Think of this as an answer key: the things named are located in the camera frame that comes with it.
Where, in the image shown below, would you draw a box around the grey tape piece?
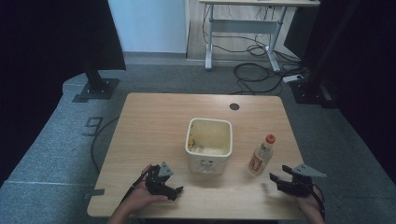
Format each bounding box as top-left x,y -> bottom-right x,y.
82,188 -> 106,201

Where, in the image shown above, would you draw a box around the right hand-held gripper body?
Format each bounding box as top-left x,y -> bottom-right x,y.
277,163 -> 328,198

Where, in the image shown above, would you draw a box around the black metal stand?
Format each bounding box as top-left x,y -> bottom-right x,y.
71,59 -> 121,104
289,0 -> 362,110

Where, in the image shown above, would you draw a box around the white power strip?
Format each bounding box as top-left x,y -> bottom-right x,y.
282,74 -> 304,84

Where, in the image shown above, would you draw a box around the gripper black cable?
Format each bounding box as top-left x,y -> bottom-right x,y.
120,169 -> 154,203
306,181 -> 327,220

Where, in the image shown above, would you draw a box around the white square plastic bin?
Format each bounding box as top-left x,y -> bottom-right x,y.
184,117 -> 234,175

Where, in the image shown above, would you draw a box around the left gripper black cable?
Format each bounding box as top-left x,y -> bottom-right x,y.
120,169 -> 154,203

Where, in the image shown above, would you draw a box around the tangled black floor cables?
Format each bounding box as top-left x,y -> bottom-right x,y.
201,4 -> 310,96

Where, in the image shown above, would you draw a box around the white metal frame desk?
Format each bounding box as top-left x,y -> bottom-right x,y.
198,0 -> 321,73

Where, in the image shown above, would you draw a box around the person's left hand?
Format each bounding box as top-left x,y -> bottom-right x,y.
123,163 -> 171,217

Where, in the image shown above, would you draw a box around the person's right hand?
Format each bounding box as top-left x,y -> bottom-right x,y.
293,185 -> 325,218

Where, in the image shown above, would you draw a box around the black curtain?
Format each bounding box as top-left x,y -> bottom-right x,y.
303,0 -> 396,186
0,0 -> 127,188

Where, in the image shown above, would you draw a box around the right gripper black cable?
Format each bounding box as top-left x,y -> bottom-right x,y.
306,181 -> 327,220

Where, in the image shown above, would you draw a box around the thin black floor cable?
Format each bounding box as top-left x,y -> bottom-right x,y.
90,116 -> 121,175

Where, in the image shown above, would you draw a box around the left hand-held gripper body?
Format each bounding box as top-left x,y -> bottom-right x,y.
144,161 -> 176,200

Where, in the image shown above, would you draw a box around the clear bottle with red cap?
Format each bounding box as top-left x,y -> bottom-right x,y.
247,133 -> 276,177

